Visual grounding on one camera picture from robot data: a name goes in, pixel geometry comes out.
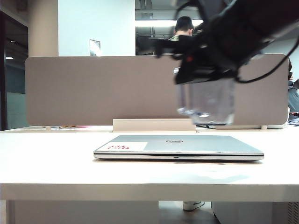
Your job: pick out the silver closed laptop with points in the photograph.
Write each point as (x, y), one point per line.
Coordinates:
(198, 145)

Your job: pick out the pink paper sheet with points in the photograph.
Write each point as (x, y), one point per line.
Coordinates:
(79, 127)

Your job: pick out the beige desk divider panel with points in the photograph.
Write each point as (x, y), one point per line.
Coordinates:
(93, 88)

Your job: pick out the person in blue shirt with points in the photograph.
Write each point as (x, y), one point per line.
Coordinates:
(294, 93)

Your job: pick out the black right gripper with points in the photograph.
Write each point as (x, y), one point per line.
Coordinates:
(203, 49)

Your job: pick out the small framed wall notice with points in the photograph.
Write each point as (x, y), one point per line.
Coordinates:
(95, 47)

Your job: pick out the clear grey plastic water cup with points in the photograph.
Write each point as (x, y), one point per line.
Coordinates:
(210, 102)

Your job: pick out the dark glass door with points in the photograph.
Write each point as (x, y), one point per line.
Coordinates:
(14, 81)

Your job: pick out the blue desk clutter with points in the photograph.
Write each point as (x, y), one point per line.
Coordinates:
(294, 119)

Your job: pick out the white red laptop sticker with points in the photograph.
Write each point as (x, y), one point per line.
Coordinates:
(126, 146)

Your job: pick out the white sneaker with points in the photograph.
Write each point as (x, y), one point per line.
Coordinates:
(192, 205)

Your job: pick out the long white ceiling light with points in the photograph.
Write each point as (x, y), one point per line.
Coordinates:
(154, 23)

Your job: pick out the person in green shirt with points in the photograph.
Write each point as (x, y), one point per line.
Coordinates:
(184, 26)

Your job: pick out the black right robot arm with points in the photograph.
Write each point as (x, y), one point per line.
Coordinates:
(257, 23)

